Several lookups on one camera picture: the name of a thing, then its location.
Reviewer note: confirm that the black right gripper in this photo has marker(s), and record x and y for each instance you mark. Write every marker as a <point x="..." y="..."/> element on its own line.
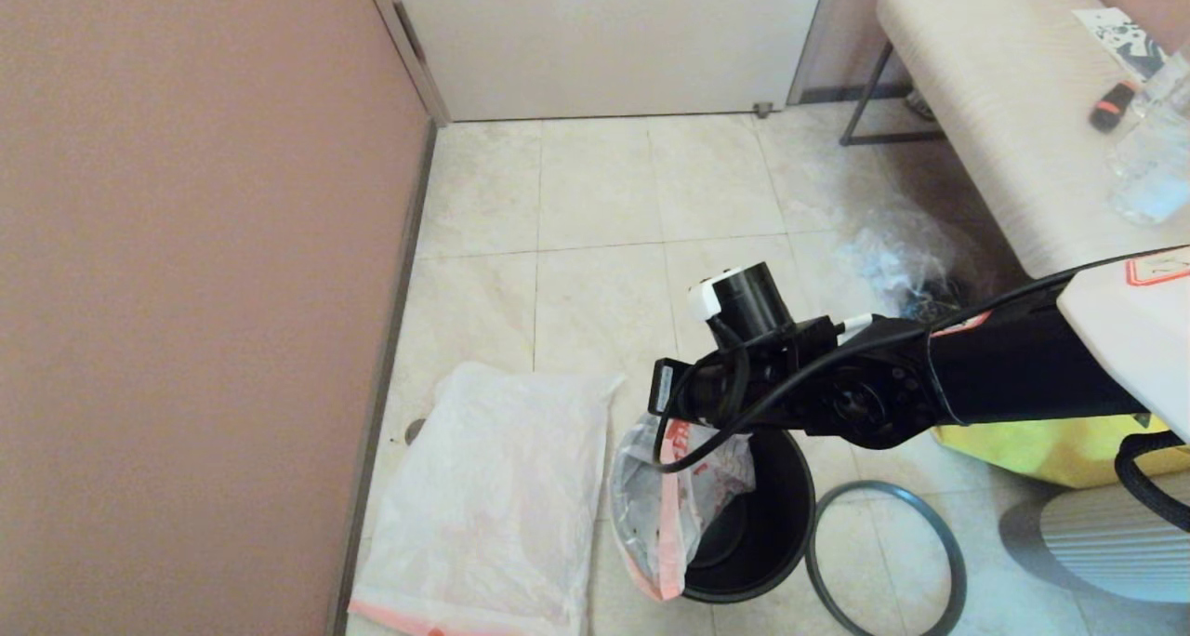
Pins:
<point x="674" y="390"/>

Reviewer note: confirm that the white red plastic bag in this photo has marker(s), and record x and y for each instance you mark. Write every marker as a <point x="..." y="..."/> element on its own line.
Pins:
<point x="665" y="524"/>

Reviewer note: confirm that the white red-printed bin liner bag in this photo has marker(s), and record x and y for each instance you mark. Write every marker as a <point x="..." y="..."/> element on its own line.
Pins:
<point x="483" y="496"/>

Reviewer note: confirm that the grey ribbed robot base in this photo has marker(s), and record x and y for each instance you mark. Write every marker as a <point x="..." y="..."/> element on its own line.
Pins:
<point x="1106" y="552"/>

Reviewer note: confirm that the black round trash bin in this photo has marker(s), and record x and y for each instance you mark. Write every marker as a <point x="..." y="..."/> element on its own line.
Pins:
<point x="772" y="534"/>

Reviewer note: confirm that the clear plastic bag with items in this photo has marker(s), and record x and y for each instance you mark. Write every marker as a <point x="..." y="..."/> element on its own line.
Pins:
<point x="906" y="250"/>

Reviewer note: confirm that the yellow fabric tote bag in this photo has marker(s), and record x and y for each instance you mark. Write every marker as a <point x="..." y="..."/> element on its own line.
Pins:
<point x="1069" y="455"/>

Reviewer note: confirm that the round metal floor plug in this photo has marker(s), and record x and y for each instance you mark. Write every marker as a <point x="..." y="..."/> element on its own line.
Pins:
<point x="416" y="431"/>

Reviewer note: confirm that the white door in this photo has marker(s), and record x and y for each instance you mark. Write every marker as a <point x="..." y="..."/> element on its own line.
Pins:
<point x="604" y="41"/>

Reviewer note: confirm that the beige bench with metal legs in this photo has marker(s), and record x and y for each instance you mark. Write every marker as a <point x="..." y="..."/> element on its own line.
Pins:
<point x="1004" y="106"/>

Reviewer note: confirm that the black and orange marker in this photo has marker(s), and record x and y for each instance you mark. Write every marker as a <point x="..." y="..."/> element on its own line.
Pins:
<point x="1111" y="106"/>

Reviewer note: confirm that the clear plastic water bottle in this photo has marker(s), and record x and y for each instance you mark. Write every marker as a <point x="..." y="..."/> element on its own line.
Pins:
<point x="1153" y="166"/>

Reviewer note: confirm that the black and white printed paper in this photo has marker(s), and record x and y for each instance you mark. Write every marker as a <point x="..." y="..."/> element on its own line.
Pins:
<point x="1120" y="39"/>

